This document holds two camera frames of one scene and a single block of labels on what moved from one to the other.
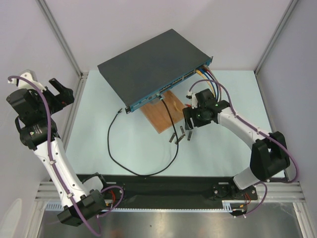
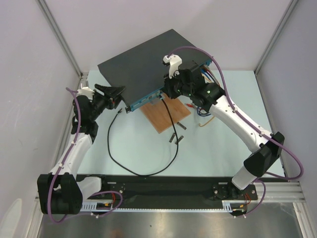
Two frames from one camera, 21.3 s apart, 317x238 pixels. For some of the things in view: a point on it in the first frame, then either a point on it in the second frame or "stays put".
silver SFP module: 179,140 stays put
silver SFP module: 172,138 stays put
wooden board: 157,113 stays put
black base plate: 172,190 stays put
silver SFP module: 182,130 → 181,125
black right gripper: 187,118 → 170,87
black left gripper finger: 56,84 → 107,90
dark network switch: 141,73 stays put
